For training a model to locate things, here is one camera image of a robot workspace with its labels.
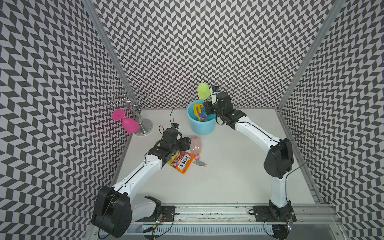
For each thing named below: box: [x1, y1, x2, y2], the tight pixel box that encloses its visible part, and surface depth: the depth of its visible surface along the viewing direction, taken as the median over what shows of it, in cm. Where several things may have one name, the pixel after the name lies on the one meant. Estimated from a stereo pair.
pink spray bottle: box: [191, 136, 207, 167], surface depth 93 cm
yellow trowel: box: [193, 103, 204, 122], surface depth 103 cm
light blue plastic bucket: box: [186, 99, 217, 136], surface depth 104 cm
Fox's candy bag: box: [166, 150, 195, 174], surface depth 91 cm
